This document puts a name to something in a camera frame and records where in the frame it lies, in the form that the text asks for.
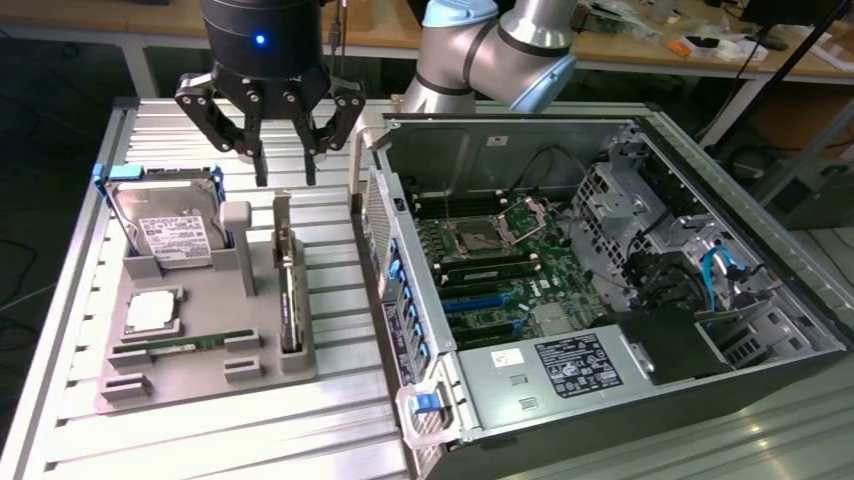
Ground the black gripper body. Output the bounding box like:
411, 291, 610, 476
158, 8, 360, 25
199, 0, 334, 121

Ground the black graphics card silver bracket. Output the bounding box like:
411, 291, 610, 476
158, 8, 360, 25
271, 188, 310, 357

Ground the hard disk in blue carrier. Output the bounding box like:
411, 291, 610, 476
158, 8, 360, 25
92, 162, 232, 267

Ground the CPU socket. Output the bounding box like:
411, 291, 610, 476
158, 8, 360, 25
451, 216, 517, 255

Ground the metal socket cover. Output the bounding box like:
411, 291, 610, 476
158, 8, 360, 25
495, 196, 561, 247

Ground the black RAM stick with label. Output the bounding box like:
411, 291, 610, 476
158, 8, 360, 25
435, 256, 541, 287

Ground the silver CPU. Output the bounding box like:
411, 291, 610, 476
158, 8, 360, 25
124, 291, 183, 335

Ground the blue expansion slot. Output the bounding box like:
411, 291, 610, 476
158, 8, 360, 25
442, 293, 510, 315

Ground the green RAM stick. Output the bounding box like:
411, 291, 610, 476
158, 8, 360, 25
111, 328, 259, 354

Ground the metal disk bay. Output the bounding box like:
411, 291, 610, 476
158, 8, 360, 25
570, 161, 679, 301

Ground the green motherboard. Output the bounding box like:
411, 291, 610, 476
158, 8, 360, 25
412, 189, 630, 351

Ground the grey plastic parts rack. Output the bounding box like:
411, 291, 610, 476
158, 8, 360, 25
92, 199, 320, 415

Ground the grey power supply unit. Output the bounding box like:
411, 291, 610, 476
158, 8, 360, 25
455, 323, 661, 432

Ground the black plastic fan shroud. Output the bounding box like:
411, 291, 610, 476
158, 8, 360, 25
589, 303, 734, 387

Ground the black slanted pole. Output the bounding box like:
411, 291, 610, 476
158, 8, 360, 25
706, 0, 843, 150

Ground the black monitor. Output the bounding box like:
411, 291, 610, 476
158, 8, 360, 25
738, 0, 826, 51

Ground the dark box on floor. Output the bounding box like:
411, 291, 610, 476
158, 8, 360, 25
763, 159, 854, 232

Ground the black open PC case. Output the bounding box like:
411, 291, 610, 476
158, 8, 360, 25
348, 112, 854, 480

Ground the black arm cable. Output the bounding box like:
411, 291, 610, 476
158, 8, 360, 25
324, 0, 350, 77

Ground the wooden desk white frame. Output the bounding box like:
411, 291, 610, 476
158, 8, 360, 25
571, 0, 854, 147
0, 0, 428, 99

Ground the light blue wire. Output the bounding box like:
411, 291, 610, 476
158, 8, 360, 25
698, 246, 737, 315

